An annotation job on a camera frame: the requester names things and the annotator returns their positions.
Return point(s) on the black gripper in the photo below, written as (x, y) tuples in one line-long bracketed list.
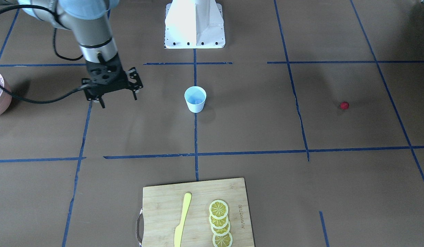
[(134, 81)]

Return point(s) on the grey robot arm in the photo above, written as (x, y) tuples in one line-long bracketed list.
[(88, 21)]

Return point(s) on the light blue plastic cup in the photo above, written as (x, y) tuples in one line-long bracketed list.
[(195, 97)]

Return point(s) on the bamboo cutting board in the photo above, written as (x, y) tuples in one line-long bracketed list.
[(161, 212)]

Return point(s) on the yellow plastic knife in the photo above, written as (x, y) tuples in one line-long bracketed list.
[(178, 232)]

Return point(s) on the lemon slice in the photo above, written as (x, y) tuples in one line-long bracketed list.
[(218, 209), (218, 223), (221, 231), (222, 241)]

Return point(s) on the red strawberry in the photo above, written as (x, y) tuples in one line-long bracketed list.
[(344, 105)]

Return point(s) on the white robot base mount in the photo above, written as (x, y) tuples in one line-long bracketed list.
[(194, 24)]

